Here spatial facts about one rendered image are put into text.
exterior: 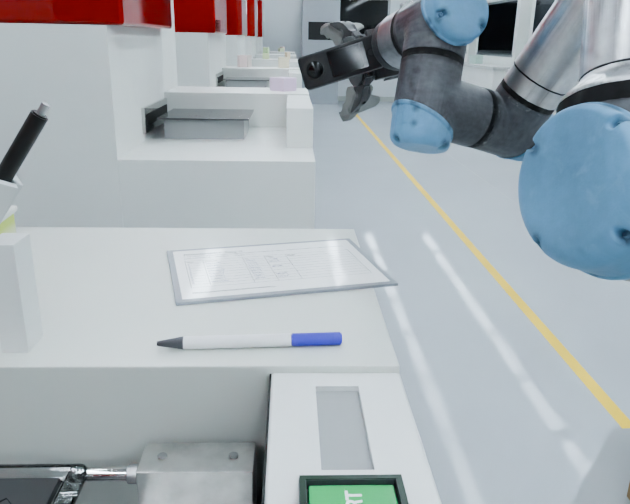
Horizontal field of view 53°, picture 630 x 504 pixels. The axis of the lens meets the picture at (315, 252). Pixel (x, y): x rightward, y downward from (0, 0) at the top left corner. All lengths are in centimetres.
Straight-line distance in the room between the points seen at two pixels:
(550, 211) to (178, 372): 29
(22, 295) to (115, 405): 10
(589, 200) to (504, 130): 36
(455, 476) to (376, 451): 159
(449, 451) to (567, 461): 35
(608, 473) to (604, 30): 38
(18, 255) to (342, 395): 25
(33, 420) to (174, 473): 12
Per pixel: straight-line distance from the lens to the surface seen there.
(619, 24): 53
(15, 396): 51
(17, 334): 51
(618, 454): 69
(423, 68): 76
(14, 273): 49
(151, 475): 47
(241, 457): 47
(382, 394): 44
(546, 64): 80
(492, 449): 211
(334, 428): 41
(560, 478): 206
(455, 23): 76
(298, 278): 61
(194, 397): 48
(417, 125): 75
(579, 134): 48
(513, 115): 82
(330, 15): 1257
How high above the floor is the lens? 119
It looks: 19 degrees down
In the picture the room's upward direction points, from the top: 1 degrees clockwise
